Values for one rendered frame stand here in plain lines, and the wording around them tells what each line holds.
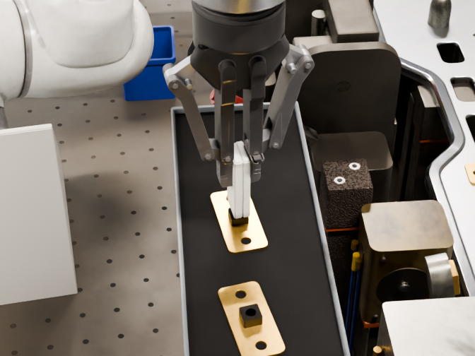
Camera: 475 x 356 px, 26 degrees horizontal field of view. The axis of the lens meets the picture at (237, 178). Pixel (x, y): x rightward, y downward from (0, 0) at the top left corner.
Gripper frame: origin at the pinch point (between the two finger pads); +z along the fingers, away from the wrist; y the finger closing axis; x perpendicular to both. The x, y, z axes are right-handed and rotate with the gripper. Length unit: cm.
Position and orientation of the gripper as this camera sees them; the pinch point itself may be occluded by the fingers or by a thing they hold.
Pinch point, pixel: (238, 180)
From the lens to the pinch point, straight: 95.0
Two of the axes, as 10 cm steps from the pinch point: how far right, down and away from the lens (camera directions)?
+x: 2.4, 6.5, -7.2
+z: 0.0, 7.4, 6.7
